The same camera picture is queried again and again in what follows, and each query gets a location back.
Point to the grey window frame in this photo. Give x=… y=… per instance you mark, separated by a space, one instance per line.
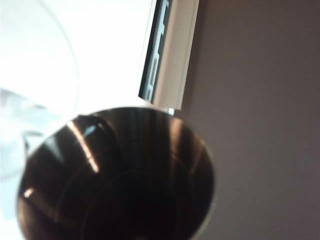
x=175 y=50

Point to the clear stemmed wine glass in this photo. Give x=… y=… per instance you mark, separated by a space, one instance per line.
x=37 y=87

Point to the wide brown desk partition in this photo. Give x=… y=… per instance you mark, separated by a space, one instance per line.
x=257 y=100

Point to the gold double-cone jigger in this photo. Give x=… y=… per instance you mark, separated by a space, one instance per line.
x=120 y=180

